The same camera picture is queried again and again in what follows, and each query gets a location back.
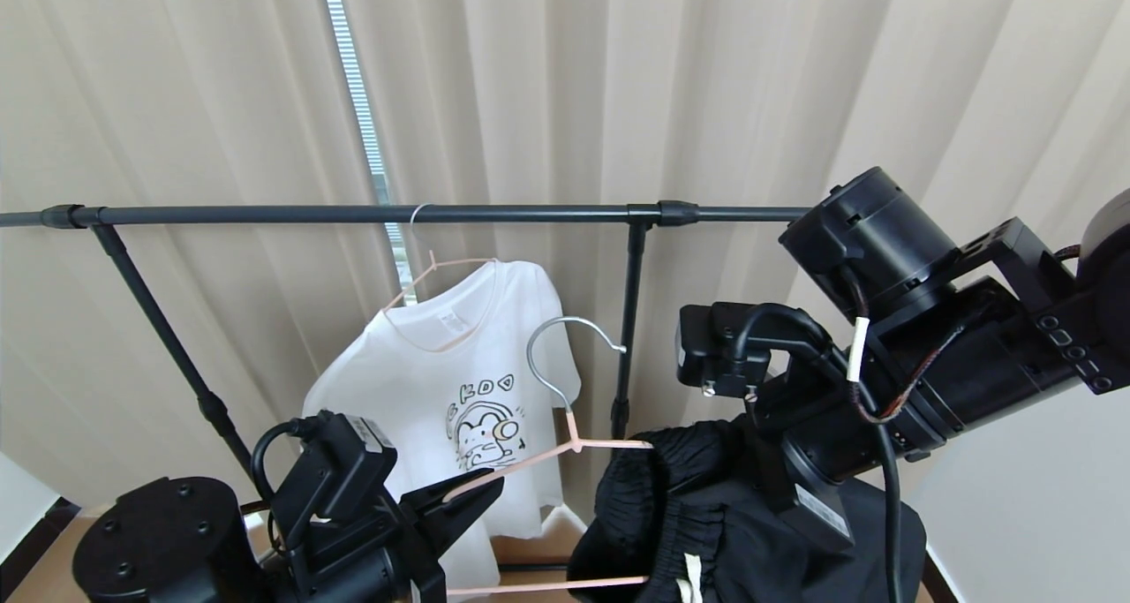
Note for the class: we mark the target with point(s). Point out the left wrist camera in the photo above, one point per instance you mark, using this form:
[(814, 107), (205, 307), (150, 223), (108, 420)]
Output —
[(335, 471)]

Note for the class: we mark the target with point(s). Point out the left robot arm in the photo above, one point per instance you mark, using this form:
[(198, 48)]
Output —
[(159, 541)]

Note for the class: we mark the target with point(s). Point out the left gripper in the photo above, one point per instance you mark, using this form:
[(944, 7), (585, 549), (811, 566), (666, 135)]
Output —
[(362, 559)]

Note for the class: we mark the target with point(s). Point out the white printed t-shirt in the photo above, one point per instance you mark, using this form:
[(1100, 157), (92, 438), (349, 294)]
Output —
[(397, 391)]

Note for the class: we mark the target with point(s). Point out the pink clothes hanger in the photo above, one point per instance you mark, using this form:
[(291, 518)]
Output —
[(422, 281), (572, 431)]

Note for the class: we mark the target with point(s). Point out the black garment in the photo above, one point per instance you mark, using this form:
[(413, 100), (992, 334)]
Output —
[(706, 532)]

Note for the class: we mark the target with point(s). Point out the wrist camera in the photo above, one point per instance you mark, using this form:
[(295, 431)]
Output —
[(335, 471), (715, 347)]

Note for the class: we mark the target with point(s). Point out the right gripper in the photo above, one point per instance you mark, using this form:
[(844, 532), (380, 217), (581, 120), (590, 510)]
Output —
[(830, 435)]

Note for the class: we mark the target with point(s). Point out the black clothes rack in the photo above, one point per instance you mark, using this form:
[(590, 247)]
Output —
[(265, 214)]

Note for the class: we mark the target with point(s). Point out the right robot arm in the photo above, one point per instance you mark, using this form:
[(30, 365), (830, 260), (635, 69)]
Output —
[(989, 347)]

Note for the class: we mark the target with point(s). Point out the beige curtain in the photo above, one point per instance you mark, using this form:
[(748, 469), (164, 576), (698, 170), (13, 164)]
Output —
[(662, 82)]

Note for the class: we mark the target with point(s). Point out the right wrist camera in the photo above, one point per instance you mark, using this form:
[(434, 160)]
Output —
[(715, 347)]

